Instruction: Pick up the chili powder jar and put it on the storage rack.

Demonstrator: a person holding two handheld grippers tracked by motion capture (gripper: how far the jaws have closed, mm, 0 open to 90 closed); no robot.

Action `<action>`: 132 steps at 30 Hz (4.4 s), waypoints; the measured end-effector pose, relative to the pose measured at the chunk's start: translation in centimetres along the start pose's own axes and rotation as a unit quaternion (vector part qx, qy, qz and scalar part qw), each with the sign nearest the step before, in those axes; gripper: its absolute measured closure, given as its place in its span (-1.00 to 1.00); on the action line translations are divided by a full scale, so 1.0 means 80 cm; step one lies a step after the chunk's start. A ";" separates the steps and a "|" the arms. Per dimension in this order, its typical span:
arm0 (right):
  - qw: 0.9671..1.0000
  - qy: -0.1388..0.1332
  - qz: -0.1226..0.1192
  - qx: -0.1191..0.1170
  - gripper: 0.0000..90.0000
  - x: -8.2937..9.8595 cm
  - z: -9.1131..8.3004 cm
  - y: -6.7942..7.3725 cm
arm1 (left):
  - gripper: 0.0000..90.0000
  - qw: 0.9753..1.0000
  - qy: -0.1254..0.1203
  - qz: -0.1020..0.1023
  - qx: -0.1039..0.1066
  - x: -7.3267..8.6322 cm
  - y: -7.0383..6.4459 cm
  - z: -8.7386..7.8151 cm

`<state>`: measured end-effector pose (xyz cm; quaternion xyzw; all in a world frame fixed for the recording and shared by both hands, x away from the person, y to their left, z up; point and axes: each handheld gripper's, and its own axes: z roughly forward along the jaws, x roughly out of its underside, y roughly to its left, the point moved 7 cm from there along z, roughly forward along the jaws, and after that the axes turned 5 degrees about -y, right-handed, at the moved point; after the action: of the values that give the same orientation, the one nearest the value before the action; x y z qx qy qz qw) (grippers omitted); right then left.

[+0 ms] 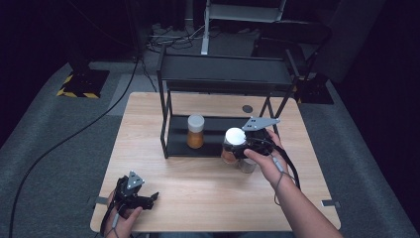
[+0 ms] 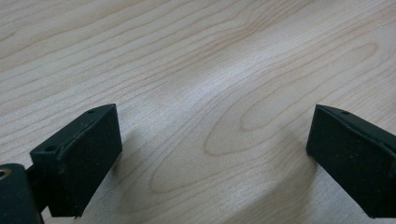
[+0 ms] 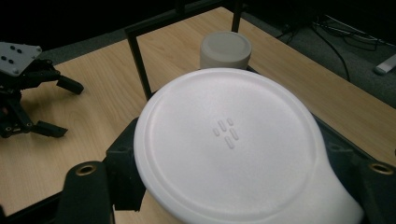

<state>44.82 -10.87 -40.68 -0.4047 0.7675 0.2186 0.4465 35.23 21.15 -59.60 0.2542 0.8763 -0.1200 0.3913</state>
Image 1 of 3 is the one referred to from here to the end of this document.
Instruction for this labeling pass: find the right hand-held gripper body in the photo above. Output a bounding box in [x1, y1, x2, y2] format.
[241, 116, 281, 157]

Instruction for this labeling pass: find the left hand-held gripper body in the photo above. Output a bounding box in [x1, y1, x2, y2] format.
[113, 170, 156, 217]

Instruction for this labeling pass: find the dark-filled jar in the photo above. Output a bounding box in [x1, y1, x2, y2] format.
[220, 127, 248, 166]

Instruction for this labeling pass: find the orange spice jar round lid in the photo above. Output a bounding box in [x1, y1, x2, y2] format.
[185, 113, 206, 150]

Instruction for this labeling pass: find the black metal two-tier rack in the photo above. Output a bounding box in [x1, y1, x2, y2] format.
[156, 45, 301, 160]

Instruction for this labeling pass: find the person's right hand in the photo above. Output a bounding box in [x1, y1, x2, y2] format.
[243, 128, 292, 190]

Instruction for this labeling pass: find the person's left hand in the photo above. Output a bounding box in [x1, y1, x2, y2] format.
[104, 194, 145, 238]

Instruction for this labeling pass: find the pale spice jar flip lid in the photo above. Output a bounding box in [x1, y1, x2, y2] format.
[238, 158, 258, 175]

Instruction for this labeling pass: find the grey table edge clip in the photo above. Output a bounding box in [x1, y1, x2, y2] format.
[321, 199, 342, 209]
[86, 195, 111, 206]

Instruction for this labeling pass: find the dark chair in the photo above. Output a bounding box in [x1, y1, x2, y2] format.
[252, 19, 335, 105]

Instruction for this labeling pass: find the black stand base striped edge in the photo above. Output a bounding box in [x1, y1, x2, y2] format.
[55, 59, 111, 99]

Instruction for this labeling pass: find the white metal stand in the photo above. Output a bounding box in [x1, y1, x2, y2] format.
[200, 0, 288, 57]

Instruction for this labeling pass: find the left hand-held gripper cable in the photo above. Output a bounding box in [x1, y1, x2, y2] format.
[100, 197, 122, 238]

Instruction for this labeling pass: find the hand-held gripper cable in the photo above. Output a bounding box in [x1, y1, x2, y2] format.
[100, 197, 122, 238]
[261, 140, 302, 206]

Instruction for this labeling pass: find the right hand-held gripper cable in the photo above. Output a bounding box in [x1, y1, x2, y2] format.
[261, 140, 302, 206]

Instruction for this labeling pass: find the thick black floor cable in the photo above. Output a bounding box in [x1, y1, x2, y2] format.
[8, 56, 142, 238]

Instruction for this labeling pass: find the thin black floor cable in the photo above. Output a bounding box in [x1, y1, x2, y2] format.
[141, 59, 158, 93]

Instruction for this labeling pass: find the tangle of floor cables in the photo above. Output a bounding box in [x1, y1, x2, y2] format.
[145, 22, 206, 55]

